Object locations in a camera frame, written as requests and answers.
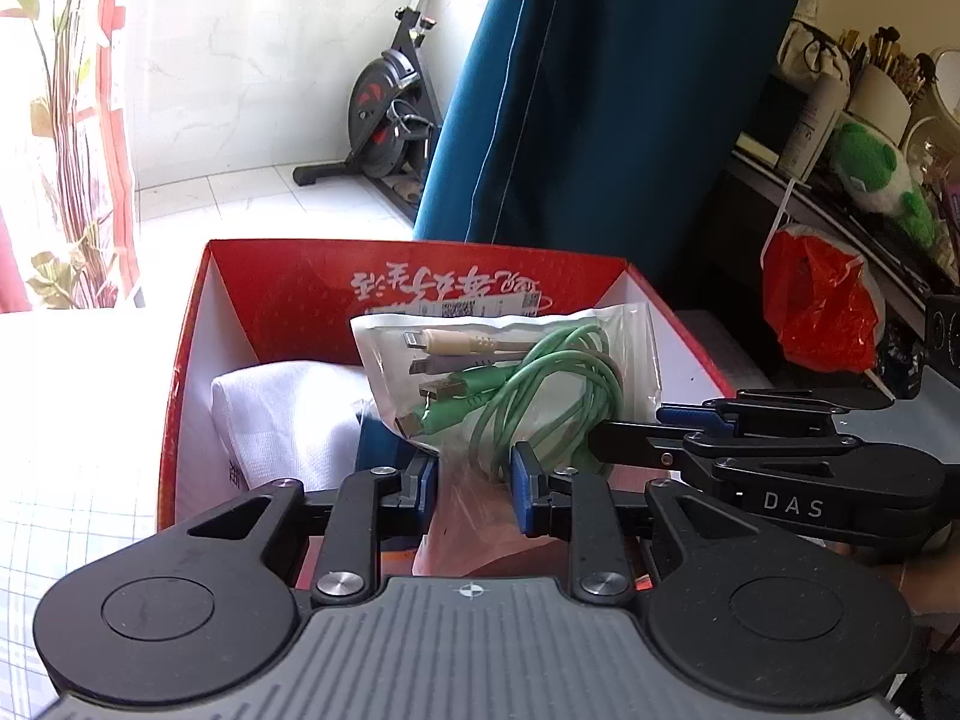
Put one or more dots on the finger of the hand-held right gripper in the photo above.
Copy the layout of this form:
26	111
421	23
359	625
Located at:
694	416
637	446

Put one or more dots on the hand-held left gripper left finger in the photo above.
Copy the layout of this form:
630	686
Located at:
427	491

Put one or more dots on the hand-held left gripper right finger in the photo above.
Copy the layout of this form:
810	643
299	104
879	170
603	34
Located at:
525	487

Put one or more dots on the white cloth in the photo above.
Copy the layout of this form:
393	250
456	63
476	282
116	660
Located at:
285	420

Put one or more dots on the red strawberry print cardboard box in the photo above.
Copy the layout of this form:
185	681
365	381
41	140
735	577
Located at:
300	292

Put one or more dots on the blue patterned cloth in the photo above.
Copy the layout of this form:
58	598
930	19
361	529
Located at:
900	371

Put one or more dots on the red plastic bag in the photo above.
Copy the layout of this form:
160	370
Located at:
817	300

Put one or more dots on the white plastic bag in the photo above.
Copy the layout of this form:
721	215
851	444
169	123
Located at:
874	292

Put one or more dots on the yellow sticky note pad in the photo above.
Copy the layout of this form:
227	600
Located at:
757	148

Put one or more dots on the green and white plush toy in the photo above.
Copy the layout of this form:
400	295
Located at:
862	165

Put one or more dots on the white spray bottle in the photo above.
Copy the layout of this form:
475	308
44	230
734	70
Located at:
810	127

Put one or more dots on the blue curtain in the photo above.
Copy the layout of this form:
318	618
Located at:
600	90

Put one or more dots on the checked tablecloth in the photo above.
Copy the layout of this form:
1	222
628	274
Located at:
75	465

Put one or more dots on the white brush holder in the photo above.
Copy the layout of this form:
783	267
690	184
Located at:
877	101

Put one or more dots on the white cloth bag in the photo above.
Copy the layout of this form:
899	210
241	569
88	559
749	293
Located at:
806	52

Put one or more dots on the black exercise bike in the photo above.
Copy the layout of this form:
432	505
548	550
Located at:
379	112

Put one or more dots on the bunch of makeup brushes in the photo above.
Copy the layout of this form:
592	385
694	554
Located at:
892	52

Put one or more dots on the round mirror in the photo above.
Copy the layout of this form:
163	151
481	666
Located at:
949	79

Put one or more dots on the pink printed backdrop cloth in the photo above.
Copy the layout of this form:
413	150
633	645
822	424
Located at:
75	165

